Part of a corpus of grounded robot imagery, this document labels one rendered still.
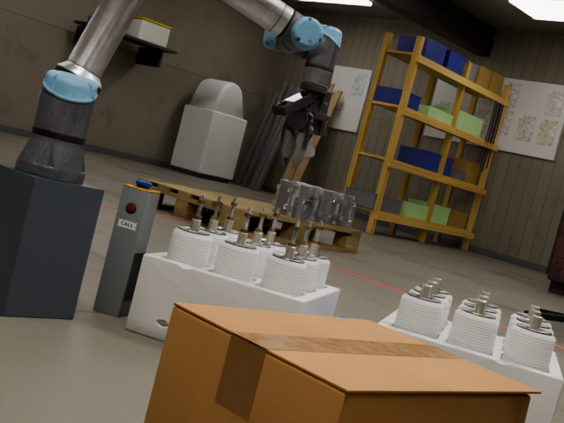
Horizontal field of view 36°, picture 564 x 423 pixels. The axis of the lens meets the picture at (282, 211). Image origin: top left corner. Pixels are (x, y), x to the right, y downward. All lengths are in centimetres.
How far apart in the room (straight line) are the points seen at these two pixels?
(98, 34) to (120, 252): 51
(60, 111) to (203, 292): 50
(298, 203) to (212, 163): 633
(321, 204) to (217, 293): 353
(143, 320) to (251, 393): 126
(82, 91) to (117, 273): 46
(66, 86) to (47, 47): 880
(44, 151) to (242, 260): 49
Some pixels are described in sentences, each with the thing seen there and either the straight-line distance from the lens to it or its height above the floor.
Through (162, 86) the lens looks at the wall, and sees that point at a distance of 1174.
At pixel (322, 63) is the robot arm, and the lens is 219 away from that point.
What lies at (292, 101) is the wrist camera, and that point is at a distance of 216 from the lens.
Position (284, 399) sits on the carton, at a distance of 73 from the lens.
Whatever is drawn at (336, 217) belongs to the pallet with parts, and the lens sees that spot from 562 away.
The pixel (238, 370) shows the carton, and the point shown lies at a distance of 77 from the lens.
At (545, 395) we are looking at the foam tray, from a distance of 185.
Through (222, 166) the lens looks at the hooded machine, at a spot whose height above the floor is 21.
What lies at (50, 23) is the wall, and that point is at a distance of 1072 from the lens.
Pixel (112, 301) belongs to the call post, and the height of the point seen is 3.
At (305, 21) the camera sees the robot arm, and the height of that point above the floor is 78.
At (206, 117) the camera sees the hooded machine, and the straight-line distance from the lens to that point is 1143.
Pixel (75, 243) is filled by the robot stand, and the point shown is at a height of 17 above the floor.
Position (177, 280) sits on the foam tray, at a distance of 196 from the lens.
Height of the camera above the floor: 46
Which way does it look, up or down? 3 degrees down
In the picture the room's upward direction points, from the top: 15 degrees clockwise
